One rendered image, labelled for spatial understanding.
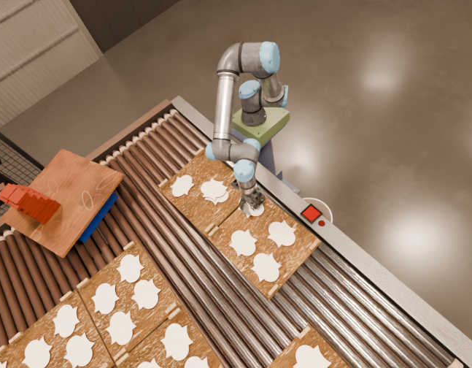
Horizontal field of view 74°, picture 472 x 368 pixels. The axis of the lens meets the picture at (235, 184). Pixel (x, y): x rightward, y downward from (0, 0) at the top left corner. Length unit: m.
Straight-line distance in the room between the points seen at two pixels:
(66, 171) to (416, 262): 2.33
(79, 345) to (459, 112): 3.23
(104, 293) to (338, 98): 2.61
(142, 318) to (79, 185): 0.80
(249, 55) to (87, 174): 1.11
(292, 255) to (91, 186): 1.11
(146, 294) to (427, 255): 1.89
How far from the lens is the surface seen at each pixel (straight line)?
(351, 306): 1.44
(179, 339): 1.47
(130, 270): 1.62
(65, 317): 1.74
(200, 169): 1.74
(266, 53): 1.31
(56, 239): 1.80
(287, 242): 1.46
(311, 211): 1.54
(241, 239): 1.49
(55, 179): 2.01
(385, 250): 2.53
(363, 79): 3.50
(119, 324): 1.59
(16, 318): 1.94
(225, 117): 1.29
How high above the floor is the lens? 2.32
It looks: 58 degrees down
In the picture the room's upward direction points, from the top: 20 degrees counter-clockwise
